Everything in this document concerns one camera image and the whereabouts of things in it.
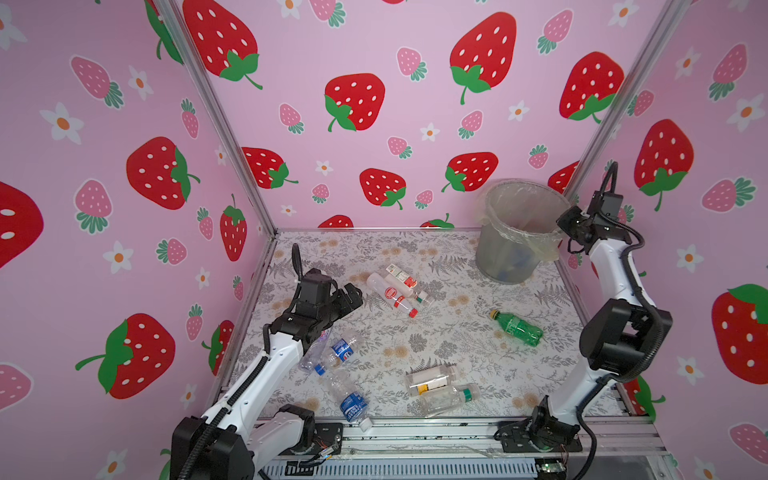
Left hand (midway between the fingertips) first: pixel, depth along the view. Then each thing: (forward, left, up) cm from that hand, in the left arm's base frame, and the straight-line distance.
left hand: (352, 296), depth 82 cm
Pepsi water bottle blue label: (-11, +3, -12) cm, 17 cm away
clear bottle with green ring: (-22, -27, -17) cm, 39 cm away
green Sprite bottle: (-3, -48, -11) cm, 50 cm away
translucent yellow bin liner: (+33, -58, +3) cm, 67 cm away
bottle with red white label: (+12, -15, -11) cm, 22 cm away
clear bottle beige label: (-16, -22, -16) cm, 31 cm away
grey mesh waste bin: (+17, -48, -4) cm, 51 cm away
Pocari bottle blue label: (-24, -1, -11) cm, 27 cm away
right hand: (+22, -62, +12) cm, 67 cm away
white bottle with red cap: (+13, -6, -12) cm, 19 cm away
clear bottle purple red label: (-9, +13, -18) cm, 24 cm away
